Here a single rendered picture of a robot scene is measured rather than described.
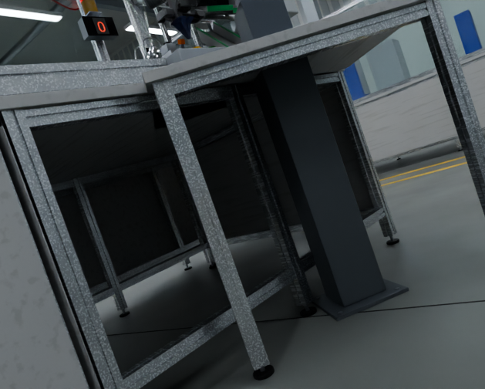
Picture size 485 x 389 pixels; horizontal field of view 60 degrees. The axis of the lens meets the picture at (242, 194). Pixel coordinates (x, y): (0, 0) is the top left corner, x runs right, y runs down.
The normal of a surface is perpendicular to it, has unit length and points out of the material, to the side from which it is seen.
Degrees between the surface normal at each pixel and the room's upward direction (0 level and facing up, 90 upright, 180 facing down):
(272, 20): 90
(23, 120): 90
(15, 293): 90
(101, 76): 90
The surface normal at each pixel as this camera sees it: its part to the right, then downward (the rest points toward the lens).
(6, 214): 0.67, -0.21
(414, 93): -0.54, 0.22
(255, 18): 0.17, -0.02
